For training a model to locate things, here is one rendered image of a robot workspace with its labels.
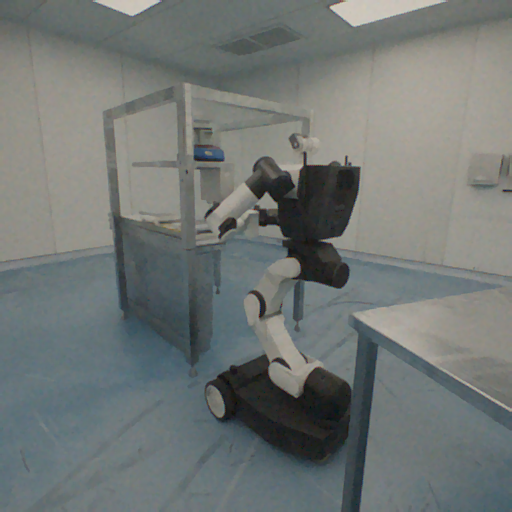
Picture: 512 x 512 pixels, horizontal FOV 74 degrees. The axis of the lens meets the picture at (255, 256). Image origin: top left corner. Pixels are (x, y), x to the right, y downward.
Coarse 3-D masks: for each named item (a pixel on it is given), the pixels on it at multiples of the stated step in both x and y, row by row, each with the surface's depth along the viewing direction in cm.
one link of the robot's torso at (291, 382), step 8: (312, 360) 166; (272, 368) 161; (280, 368) 158; (304, 368) 156; (312, 368) 156; (272, 376) 162; (280, 376) 158; (288, 376) 154; (296, 376) 151; (304, 376) 153; (280, 384) 159; (288, 384) 155; (296, 384) 151; (304, 384) 152; (296, 392) 151
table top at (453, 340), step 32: (352, 320) 88; (384, 320) 85; (416, 320) 86; (448, 320) 86; (480, 320) 86; (416, 352) 70; (448, 352) 70; (480, 352) 70; (448, 384) 63; (480, 384) 59
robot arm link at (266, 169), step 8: (264, 160) 126; (272, 160) 127; (256, 168) 127; (264, 168) 124; (272, 168) 122; (280, 168) 124; (256, 176) 124; (264, 176) 123; (272, 176) 120; (248, 184) 125; (256, 184) 124; (264, 184) 123; (256, 192) 125; (264, 192) 126
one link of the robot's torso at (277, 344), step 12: (252, 300) 166; (252, 312) 167; (276, 312) 181; (252, 324) 168; (264, 324) 169; (276, 324) 171; (264, 336) 168; (276, 336) 167; (288, 336) 171; (264, 348) 172; (276, 348) 165; (288, 348) 167; (276, 360) 163; (288, 360) 161; (300, 360) 164
